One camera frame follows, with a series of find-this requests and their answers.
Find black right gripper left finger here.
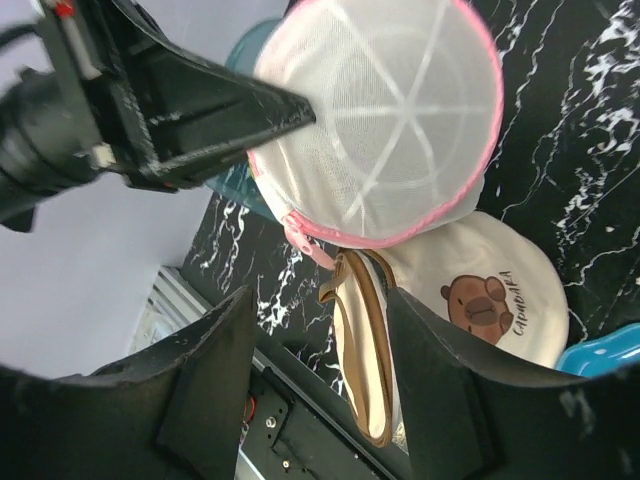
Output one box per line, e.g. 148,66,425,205
1,287,256,479

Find cream capybara pouch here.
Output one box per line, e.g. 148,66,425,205
319,211,569,448

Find white mesh laundry bag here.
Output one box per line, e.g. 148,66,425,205
248,1,503,269

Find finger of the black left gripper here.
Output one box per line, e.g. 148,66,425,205
113,1,316,190

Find teal plastic bin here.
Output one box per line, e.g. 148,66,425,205
202,17,286,221

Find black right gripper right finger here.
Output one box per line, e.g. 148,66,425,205
387,288,639,479

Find blue dotted plate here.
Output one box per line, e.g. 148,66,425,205
555,323,640,378

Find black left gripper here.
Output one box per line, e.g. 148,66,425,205
1,1,160,230

